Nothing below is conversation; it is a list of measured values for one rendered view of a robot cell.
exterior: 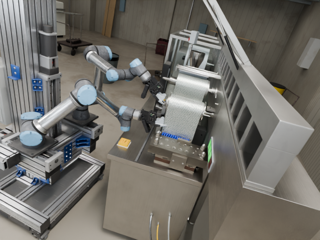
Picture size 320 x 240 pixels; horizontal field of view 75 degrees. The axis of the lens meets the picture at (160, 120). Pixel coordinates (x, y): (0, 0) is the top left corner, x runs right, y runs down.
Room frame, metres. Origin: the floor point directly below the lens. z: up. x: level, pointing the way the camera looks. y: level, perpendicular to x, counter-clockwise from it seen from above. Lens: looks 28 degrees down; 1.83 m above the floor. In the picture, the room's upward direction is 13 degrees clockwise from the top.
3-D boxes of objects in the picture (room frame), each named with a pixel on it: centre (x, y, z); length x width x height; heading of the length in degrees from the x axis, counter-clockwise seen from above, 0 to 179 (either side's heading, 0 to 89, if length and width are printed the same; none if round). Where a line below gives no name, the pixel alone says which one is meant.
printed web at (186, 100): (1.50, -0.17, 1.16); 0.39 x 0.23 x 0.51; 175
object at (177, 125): (1.31, -0.15, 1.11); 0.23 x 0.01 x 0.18; 85
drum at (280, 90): (5.65, -2.84, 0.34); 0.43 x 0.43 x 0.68
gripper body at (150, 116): (1.33, 0.09, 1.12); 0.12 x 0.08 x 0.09; 85
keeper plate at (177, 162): (1.09, -0.18, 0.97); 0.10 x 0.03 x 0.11; 85
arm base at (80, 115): (1.60, 0.71, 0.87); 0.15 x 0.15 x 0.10
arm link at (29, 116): (1.12, 0.83, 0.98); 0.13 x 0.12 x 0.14; 33
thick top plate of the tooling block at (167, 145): (1.18, -0.17, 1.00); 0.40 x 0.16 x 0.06; 85
